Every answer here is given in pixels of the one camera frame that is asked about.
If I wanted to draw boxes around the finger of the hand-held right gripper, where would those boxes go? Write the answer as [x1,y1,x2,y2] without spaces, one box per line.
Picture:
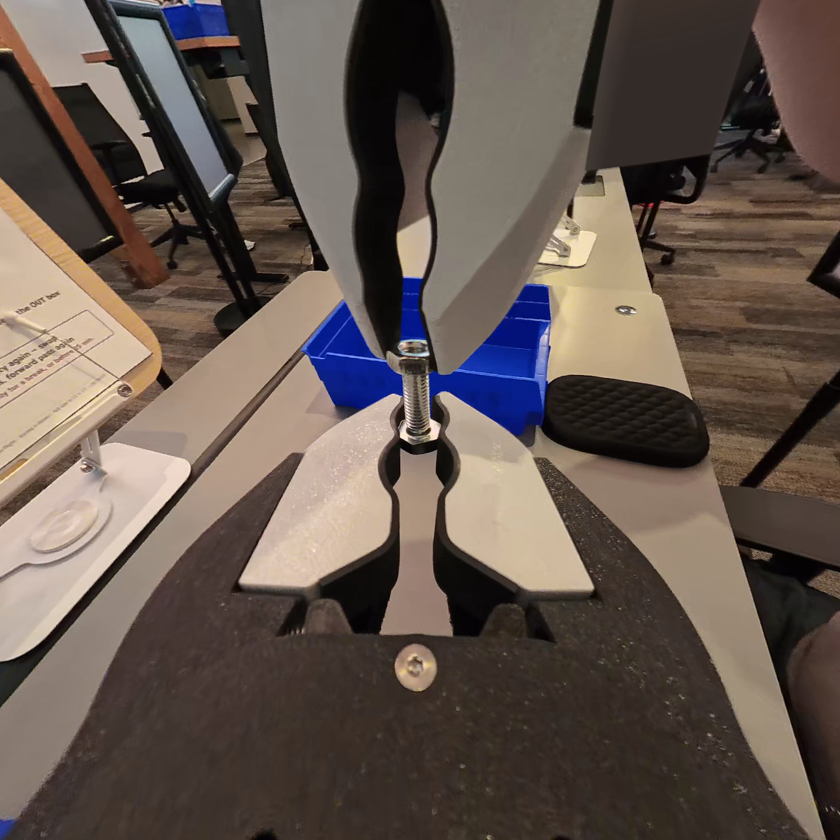
[423,0,602,377]
[259,0,406,362]

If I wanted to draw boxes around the white tablet stand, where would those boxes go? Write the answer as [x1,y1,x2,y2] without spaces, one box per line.
[538,215,599,269]
[0,430,192,662]

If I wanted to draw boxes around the person's right forearm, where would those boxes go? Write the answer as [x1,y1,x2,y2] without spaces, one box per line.
[750,0,840,186]

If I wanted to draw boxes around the white instruction sheet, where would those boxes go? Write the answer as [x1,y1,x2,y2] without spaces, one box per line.
[0,209,154,475]

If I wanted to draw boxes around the instruction sheet on stand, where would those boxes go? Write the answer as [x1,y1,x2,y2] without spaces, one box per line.
[0,177,164,508]

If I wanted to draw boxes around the black desk chair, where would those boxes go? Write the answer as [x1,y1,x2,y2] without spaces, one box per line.
[718,484,840,580]

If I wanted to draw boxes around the black round-base sign stand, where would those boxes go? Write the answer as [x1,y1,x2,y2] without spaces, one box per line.
[187,164,291,337]

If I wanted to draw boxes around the blue storage crate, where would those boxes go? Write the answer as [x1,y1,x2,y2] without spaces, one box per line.
[161,0,225,40]

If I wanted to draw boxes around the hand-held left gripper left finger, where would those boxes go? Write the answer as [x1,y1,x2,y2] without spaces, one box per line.
[238,394,404,601]

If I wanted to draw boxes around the black sign stand pole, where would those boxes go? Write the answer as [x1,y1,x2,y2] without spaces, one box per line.
[740,367,840,488]

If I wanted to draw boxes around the black mesh pad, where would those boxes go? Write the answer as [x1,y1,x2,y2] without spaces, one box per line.
[541,374,711,469]

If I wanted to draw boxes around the short thick steel bolt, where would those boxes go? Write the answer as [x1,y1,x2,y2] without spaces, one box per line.
[395,369,442,449]

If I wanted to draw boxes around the wooden post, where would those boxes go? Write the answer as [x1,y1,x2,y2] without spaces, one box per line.
[0,7,171,291]

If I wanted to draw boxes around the grey flat panel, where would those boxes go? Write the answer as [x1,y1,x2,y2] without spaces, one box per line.
[583,0,766,173]

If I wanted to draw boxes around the large steel hex nut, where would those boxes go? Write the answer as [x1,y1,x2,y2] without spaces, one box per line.
[386,340,435,374]

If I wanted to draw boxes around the wooden top desk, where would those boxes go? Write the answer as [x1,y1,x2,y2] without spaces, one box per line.
[82,35,242,64]

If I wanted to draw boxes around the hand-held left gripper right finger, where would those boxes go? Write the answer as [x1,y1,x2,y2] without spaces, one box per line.
[433,392,596,605]

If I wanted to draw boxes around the blue plastic bin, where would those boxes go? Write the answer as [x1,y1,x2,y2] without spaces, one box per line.
[302,277,553,436]

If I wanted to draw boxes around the person's leg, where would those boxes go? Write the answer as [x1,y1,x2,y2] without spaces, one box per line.
[748,558,840,840]

